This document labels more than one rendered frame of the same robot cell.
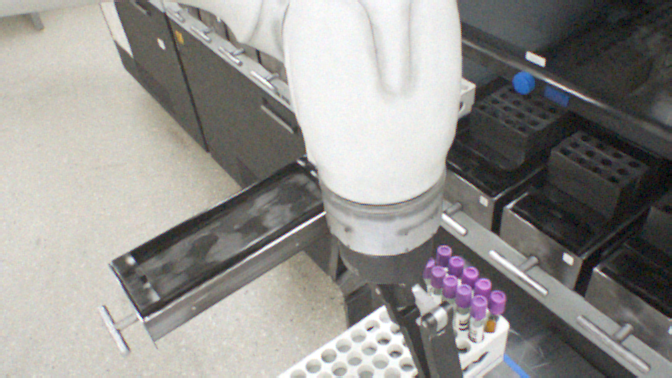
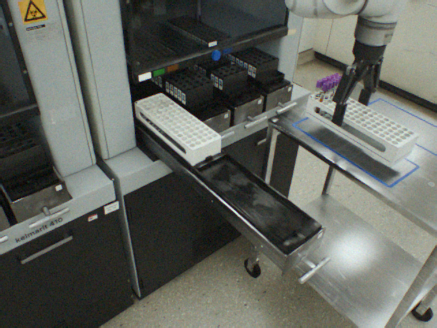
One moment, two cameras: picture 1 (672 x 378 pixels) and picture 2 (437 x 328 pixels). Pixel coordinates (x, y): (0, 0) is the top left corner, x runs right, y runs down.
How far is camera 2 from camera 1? 116 cm
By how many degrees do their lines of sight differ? 71
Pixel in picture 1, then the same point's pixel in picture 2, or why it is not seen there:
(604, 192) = (243, 76)
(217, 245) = (263, 203)
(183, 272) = (286, 216)
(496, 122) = (199, 88)
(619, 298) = (275, 96)
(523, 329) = (302, 109)
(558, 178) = (227, 87)
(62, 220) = not seen: outside the picture
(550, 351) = not seen: hidden behind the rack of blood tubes
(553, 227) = (250, 97)
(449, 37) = not seen: outside the picture
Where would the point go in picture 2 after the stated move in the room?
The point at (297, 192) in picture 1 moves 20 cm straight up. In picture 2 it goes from (219, 172) to (222, 106)
